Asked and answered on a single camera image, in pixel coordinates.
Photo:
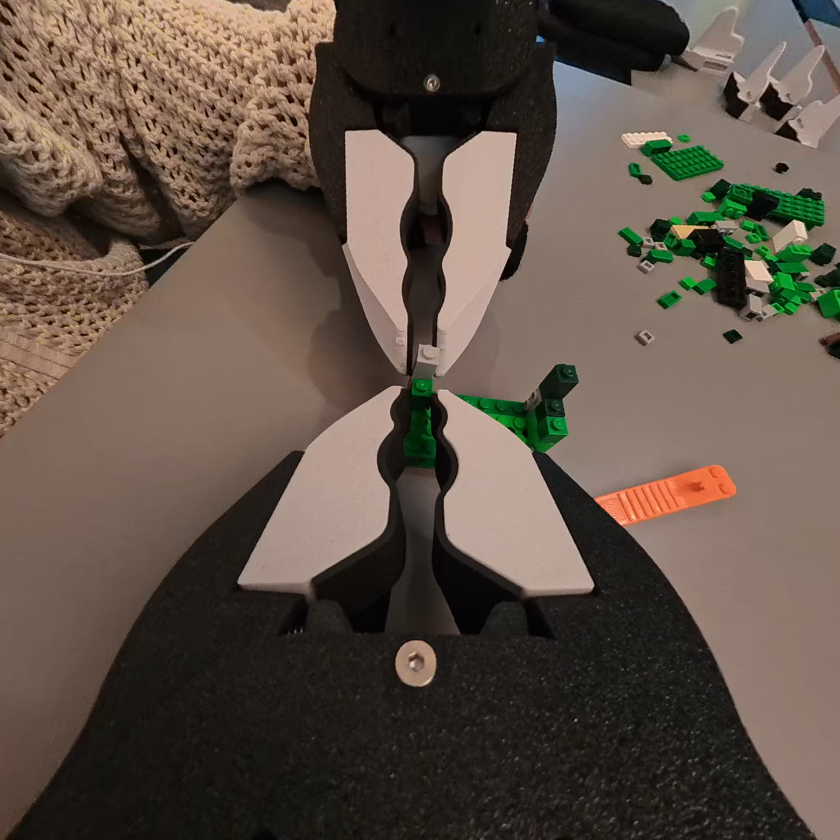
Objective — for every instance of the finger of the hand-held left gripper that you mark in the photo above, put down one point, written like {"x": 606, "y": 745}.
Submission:
{"x": 479, "y": 210}
{"x": 374, "y": 210}

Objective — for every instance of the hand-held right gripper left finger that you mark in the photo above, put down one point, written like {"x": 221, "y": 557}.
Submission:
{"x": 328, "y": 512}

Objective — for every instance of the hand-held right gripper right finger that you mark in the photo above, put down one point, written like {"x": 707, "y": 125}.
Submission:
{"x": 512, "y": 518}

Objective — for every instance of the green lego assembly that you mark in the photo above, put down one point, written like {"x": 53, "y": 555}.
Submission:
{"x": 499, "y": 417}

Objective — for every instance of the small light grey lego brick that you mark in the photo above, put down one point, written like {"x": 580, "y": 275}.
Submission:
{"x": 426, "y": 359}

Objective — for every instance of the pile of lego pieces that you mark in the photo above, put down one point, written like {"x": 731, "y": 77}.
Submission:
{"x": 689, "y": 161}

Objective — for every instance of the orange brick separator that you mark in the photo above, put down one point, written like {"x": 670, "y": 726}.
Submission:
{"x": 669, "y": 492}

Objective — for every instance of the black cloth bundle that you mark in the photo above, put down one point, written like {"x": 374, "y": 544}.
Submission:
{"x": 617, "y": 33}

